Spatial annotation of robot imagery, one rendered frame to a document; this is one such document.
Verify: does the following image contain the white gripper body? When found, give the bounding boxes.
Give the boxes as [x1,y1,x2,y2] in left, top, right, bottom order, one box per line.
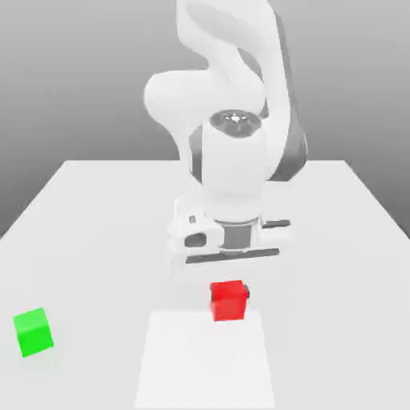
[183,247,283,283]

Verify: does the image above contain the small red cube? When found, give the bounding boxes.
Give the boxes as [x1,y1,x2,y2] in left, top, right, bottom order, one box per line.
[209,279,248,323]

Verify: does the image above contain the small green cube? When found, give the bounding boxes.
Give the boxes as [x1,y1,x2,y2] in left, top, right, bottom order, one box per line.
[12,307,55,359]

